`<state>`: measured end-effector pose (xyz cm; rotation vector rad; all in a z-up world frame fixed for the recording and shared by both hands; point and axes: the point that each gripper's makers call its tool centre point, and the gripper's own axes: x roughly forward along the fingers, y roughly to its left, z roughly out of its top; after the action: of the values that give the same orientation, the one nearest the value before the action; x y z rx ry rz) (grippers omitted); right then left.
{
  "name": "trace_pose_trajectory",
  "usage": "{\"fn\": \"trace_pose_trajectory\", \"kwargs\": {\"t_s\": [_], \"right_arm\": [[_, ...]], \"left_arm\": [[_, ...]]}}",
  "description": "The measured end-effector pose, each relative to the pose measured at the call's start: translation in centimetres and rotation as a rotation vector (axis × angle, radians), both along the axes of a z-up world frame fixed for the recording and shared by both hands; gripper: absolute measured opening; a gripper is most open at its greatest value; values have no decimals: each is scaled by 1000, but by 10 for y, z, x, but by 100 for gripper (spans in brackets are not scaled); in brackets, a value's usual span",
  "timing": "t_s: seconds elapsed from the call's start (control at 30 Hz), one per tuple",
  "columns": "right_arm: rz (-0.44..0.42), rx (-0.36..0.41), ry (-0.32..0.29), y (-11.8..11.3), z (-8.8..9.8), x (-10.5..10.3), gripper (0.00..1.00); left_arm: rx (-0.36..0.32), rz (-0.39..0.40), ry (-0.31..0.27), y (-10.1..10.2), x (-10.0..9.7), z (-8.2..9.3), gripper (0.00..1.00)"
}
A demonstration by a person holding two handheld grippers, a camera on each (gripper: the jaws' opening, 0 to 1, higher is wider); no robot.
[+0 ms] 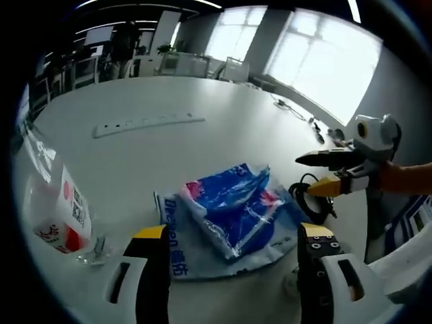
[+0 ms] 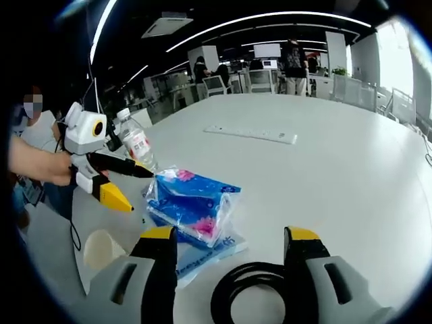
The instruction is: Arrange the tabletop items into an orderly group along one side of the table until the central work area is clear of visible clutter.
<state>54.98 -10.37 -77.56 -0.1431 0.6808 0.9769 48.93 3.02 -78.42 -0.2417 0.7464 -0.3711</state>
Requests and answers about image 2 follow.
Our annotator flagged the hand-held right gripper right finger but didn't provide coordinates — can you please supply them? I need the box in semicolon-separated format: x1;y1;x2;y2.
283;225;398;324

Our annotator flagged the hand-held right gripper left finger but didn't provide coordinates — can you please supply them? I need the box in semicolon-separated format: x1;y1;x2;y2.
86;225;179;324

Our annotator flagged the clear plastic water bottle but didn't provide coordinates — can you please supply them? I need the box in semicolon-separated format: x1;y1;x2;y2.
116;107;160;173

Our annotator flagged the clear packet with blue disc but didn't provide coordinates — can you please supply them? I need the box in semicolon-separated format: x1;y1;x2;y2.
141;182;250;290

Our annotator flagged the white paper cup green print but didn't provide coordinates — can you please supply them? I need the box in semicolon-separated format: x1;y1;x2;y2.
82;229;131;271

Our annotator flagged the blue tissue pack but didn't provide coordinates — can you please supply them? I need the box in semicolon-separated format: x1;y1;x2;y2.
145;167;243;250

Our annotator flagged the person's left hand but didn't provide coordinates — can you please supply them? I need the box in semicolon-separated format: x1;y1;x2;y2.
47;153;79;186

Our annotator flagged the black desk stand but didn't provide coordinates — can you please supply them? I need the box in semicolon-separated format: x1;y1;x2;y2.
106;119;124;151

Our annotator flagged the white table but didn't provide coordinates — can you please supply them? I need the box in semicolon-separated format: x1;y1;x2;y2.
25;92;432;324

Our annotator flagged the ceiling air conditioner vent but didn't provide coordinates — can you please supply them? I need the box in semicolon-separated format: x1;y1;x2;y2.
140;12;195;40

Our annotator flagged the lit white monitor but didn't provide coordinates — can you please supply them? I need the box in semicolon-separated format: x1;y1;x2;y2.
253;43;281;58

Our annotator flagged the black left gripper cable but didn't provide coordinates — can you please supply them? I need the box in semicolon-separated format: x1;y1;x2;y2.
55;119;82;252

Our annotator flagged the white table cable cover strip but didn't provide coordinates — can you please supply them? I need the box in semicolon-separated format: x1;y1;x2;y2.
203;124;298;145

